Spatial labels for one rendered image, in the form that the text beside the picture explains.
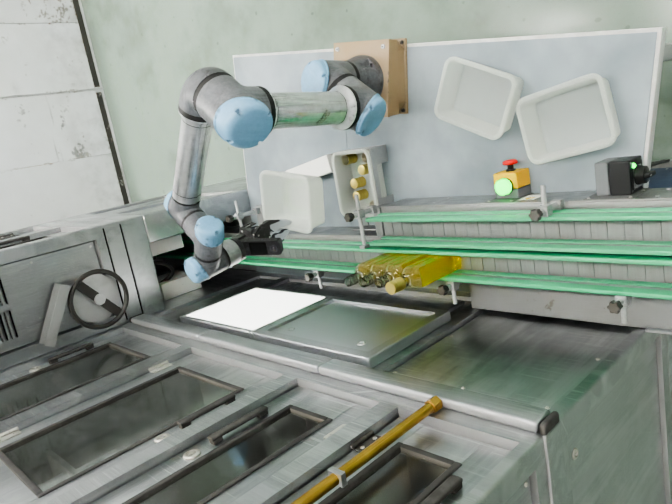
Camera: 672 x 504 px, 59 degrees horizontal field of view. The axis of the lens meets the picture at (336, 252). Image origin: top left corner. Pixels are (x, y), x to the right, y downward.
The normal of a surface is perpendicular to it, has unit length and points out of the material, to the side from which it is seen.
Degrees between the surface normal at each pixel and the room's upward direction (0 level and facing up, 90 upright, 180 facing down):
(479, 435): 0
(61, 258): 90
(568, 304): 0
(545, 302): 0
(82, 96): 90
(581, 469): 90
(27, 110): 90
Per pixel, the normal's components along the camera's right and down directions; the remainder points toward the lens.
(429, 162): -0.70, 0.27
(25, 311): 0.69, 0.03
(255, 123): 0.54, 0.66
